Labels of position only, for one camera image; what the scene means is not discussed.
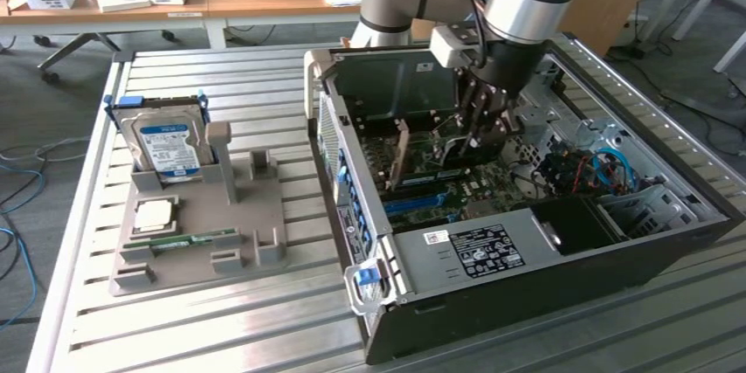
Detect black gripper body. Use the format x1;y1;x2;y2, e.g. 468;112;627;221
468;38;548;94

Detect black graphics card silver bracket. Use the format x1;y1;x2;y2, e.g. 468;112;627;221
387;117;506;194

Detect perforated metal drive cage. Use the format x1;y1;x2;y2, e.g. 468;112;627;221
511;79;590;164

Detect green motherboard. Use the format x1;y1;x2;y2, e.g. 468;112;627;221
355;113;547;231

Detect blue expansion slot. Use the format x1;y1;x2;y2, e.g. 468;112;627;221
382;192;451;216

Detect blue card retainer clips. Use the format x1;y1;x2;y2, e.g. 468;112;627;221
335;149;374;260

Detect grey metal disk bay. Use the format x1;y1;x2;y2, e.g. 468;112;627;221
594;183;701;239

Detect grey power supply black label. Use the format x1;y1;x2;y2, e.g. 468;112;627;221
391;209;560;296

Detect open grey black PC case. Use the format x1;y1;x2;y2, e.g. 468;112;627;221
303;32;733;366

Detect grey plastic parts rack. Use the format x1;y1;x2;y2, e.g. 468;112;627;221
108;121;289;298

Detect green RAM stick white label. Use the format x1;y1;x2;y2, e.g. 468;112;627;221
123;228;239;251

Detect silver CPU chip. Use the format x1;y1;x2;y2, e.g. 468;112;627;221
132;201;175;234

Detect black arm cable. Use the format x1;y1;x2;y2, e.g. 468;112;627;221
430;0;491;68

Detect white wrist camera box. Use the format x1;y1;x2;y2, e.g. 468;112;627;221
428;23;494;69

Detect black wire bundle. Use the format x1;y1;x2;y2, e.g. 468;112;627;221
535;145;590;197

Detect blue wire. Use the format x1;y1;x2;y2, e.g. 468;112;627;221
588;148;640;195

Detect black floor cables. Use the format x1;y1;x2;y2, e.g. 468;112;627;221
604;0;746;155

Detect hard disk with blue bracket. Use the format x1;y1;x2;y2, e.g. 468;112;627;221
103;91;220;184

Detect grey floor cables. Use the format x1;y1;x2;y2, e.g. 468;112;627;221
0;136;92;164

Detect blue floor cable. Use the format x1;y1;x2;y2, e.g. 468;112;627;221
0;162;45;330

